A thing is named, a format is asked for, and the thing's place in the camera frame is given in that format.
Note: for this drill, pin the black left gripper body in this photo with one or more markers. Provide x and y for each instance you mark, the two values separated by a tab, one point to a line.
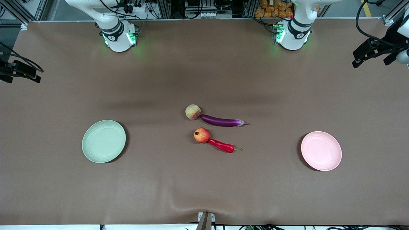
379	46

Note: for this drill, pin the long purple eggplant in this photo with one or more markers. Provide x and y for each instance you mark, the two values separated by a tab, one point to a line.
220	121

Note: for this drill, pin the pale green pink peach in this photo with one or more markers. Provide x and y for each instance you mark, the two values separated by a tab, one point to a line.
193	111

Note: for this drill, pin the red chili pepper green stem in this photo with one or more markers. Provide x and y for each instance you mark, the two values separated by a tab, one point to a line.
222	146

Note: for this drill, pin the red yellow pomegranate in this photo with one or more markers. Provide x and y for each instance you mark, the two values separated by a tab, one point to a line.
202	135

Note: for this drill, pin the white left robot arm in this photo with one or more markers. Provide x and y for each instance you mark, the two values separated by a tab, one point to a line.
295	35

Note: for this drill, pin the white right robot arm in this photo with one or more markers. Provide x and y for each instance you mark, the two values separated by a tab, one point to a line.
116	35

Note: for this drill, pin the bag of orange fruits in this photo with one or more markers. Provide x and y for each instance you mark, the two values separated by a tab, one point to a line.
274	8

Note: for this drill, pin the pale green round plate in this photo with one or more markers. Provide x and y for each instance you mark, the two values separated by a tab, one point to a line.
104	141

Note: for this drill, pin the pink round plate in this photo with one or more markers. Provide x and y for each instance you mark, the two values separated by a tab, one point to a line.
321	150

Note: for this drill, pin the white power strip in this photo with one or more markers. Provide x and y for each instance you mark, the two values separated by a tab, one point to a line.
134	9

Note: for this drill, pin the grey equipment box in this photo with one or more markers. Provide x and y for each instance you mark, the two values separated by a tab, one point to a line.
204	8

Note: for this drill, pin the brown table cloth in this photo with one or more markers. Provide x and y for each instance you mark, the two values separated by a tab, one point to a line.
204	185

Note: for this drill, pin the grey metal table bracket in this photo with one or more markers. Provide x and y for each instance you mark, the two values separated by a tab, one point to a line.
206	221

